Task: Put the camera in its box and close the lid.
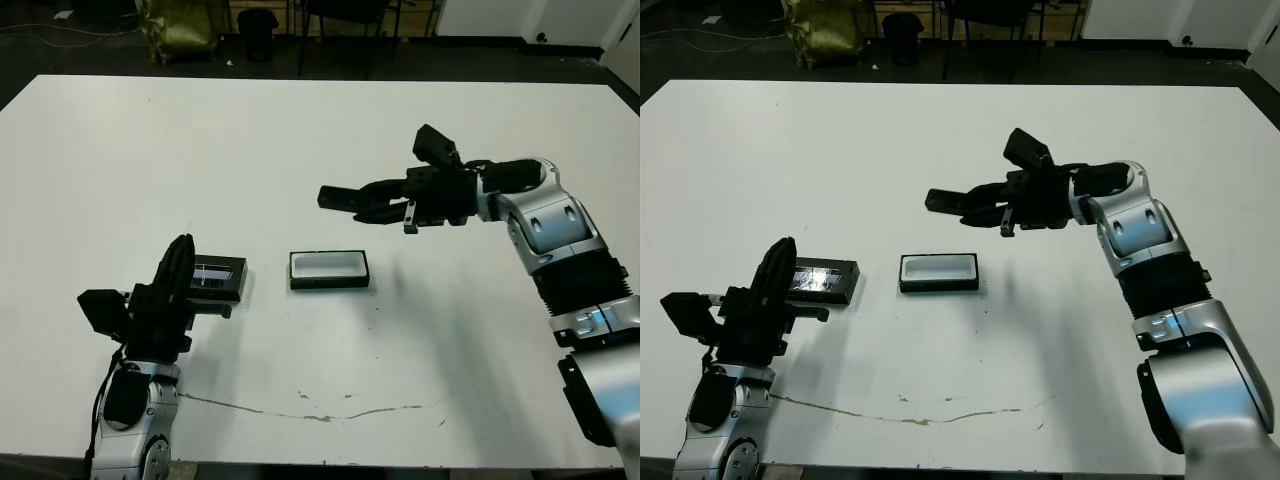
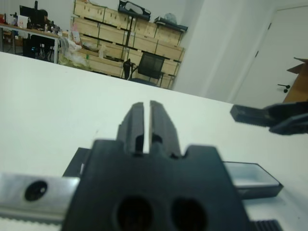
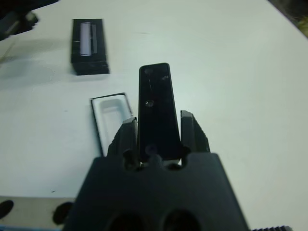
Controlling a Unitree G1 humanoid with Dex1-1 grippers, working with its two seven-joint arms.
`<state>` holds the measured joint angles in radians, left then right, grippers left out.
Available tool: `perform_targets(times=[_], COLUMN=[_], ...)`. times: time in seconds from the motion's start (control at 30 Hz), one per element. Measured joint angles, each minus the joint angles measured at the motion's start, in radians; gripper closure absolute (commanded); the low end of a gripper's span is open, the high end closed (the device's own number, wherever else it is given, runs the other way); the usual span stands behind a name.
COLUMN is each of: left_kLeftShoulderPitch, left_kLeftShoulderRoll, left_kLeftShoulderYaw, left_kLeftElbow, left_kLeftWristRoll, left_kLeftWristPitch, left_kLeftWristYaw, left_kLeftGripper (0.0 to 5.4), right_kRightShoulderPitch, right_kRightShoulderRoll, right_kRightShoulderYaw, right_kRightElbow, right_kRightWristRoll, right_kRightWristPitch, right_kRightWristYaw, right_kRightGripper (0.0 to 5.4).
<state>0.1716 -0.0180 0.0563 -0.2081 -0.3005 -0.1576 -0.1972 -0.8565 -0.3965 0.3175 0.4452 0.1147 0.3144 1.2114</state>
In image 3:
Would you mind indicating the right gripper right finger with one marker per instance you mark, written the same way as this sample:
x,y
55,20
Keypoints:
x,y
192,134

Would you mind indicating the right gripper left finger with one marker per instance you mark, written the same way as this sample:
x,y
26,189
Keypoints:
x,y
127,139

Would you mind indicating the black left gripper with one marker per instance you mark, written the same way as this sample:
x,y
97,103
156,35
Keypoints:
x,y
14,24

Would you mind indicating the slim black camera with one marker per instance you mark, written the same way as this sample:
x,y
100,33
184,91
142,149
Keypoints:
x,y
156,108

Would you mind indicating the black box lid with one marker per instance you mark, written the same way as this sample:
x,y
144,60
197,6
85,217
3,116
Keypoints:
x,y
98,43

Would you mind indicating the black box with white insert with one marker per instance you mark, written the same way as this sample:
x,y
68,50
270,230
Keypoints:
x,y
108,113

